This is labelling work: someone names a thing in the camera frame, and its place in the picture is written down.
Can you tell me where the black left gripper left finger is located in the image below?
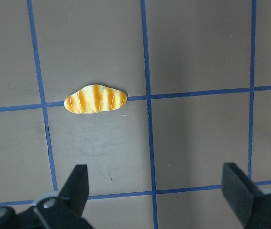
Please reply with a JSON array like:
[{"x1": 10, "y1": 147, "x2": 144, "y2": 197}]
[{"x1": 33, "y1": 164, "x2": 89, "y2": 229}]

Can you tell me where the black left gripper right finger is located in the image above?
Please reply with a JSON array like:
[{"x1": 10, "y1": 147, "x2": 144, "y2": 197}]
[{"x1": 222, "y1": 163, "x2": 271, "y2": 229}]

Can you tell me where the toy bread roll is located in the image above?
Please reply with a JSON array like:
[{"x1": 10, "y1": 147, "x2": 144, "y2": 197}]
[{"x1": 64, "y1": 84, "x2": 127, "y2": 114}]

